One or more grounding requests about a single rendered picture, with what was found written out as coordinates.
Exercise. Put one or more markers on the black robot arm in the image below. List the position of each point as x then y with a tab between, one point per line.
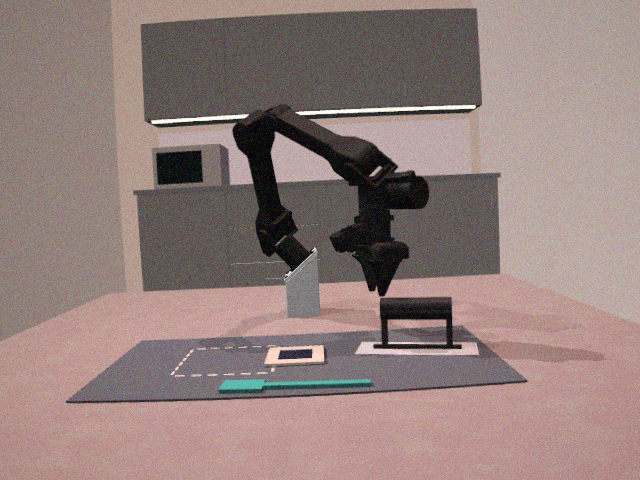
352	158

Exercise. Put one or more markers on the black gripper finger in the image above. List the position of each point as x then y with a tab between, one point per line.
368	271
384	273

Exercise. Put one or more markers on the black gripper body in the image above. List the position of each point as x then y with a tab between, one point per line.
383	246

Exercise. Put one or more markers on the peach square tile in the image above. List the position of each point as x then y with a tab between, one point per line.
295	355

